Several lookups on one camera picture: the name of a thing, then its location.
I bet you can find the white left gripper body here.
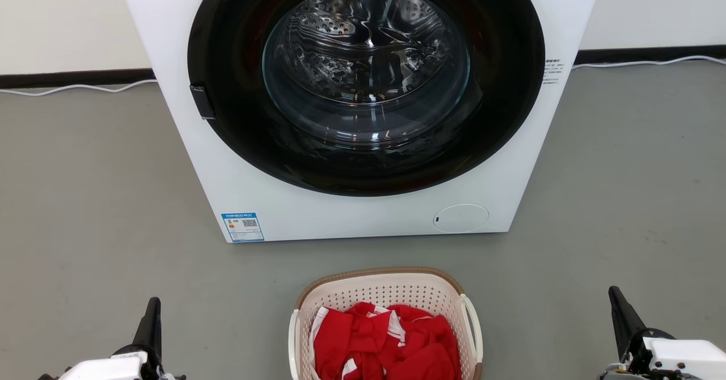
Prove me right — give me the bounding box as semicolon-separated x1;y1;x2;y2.
37;343;188;380

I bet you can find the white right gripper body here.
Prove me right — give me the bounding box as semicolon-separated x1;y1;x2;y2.
600;328;726;380

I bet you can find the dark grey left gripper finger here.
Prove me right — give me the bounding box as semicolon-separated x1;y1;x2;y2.
133;297;163;365

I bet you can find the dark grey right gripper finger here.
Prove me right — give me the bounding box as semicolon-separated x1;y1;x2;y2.
608;286;648;361

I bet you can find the beige plastic laundry basket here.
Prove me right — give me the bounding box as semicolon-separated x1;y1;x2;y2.
288;266;484;380

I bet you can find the blue energy label sticker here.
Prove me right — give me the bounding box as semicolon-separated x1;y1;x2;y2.
221;212;265;243

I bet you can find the white front-load washing machine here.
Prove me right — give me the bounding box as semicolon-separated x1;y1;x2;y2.
115;0;606;243

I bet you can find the round white filter cover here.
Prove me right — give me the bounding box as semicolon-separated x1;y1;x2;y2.
433;204;490;234

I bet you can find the black washer door latch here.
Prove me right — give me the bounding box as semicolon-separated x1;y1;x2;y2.
189;85;216;121

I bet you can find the round black washer door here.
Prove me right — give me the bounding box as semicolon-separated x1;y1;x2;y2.
187;0;546;197

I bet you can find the red white-striped garment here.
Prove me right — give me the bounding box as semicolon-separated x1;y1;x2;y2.
309;302;463;380

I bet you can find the small printed text label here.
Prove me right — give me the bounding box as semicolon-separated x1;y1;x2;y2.
542;58;565;86

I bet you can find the white floor cable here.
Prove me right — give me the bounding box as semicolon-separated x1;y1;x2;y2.
0;78;158;97
572;55;726;70

